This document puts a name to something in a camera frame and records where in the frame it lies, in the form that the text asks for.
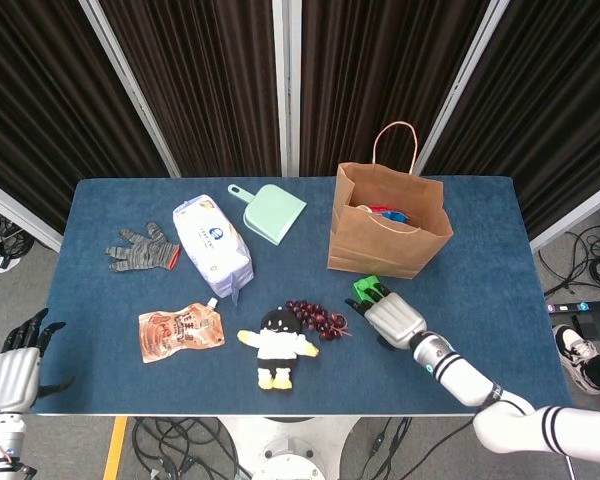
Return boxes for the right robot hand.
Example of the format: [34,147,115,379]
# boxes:
[343,280,427,351]

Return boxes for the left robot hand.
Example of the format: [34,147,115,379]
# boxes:
[0,307,76,414]

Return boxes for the green toy brick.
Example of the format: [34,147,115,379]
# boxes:
[352,275,384,307]

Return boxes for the purple grape bunch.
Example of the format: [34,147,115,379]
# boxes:
[285,299,354,343]

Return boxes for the blue red snack packet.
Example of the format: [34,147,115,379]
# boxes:
[355,202,412,225]

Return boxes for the black white penguin plush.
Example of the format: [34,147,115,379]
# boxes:
[236,308,320,391]

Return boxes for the brown paper bag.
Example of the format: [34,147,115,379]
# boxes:
[327,121,455,280]

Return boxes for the blue felt table mat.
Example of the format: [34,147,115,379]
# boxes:
[29,175,574,417]

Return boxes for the mint green dustpan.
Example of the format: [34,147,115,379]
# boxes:
[227,183,308,246]

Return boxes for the orange spout drink pouch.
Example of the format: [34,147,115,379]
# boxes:
[138,297,227,364]

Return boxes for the grey striped work glove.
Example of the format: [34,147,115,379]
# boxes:
[104,221,182,274]

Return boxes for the white black sneaker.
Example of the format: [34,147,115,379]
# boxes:
[552,323,600,396]

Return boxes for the black foot pedal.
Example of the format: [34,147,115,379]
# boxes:
[554,309,600,342]

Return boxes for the white lavender tissue pack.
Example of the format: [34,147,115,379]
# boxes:
[172,194,255,306]

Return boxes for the dark pleated partition panel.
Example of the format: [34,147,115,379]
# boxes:
[419,0,600,254]
[0,0,181,251]
[79,0,289,179]
[287,0,511,179]

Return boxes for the black cable with switch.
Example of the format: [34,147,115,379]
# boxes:
[359,415,414,480]

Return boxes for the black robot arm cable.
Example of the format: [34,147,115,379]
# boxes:
[412,417,481,480]

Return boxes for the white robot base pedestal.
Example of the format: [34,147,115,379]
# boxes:
[219,415,361,480]

